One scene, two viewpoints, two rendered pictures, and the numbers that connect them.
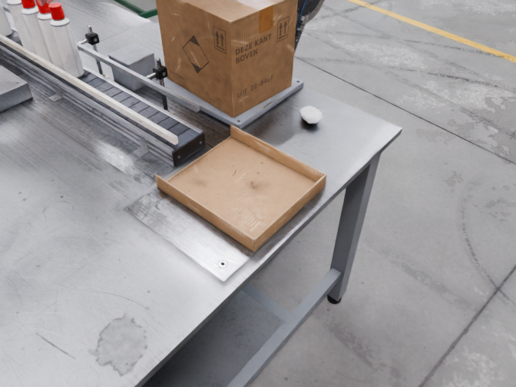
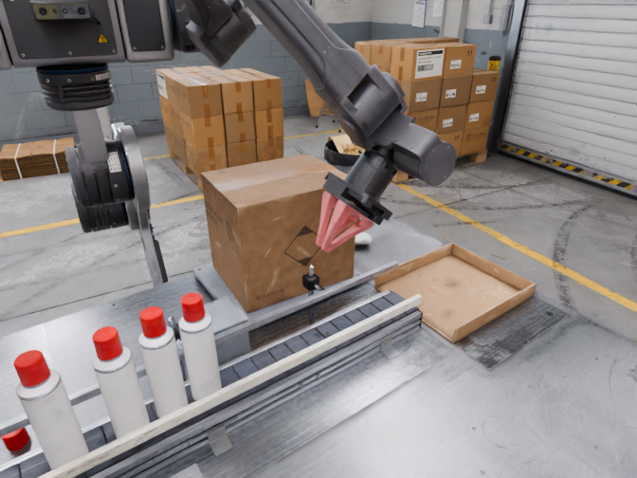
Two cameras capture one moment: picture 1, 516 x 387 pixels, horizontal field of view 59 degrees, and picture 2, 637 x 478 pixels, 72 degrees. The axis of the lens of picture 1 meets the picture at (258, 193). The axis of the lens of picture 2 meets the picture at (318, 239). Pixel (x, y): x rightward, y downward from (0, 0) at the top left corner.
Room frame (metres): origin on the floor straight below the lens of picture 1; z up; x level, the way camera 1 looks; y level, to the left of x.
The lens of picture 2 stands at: (0.87, 1.02, 1.49)
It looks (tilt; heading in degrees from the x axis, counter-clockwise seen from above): 29 degrees down; 285
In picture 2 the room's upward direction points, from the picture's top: straight up
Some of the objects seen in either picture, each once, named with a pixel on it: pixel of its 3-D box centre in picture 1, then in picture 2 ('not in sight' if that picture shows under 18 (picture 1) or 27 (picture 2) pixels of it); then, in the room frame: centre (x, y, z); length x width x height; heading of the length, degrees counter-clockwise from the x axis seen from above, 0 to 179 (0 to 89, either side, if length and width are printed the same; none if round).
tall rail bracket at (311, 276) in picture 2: (156, 89); (317, 302); (1.07, 0.28, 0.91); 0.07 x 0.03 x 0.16; 141
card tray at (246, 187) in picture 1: (241, 180); (452, 285); (0.78, 0.04, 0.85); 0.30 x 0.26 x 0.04; 51
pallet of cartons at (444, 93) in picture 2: not in sight; (421, 105); (1.06, -3.52, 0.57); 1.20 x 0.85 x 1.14; 46
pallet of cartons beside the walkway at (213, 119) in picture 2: not in sight; (219, 122); (2.91, -2.84, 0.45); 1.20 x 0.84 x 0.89; 136
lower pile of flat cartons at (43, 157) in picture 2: not in sight; (40, 157); (4.65, -2.33, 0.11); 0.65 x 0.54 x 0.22; 41
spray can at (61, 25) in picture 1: (65, 41); (199, 348); (1.20, 0.54, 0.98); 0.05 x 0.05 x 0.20
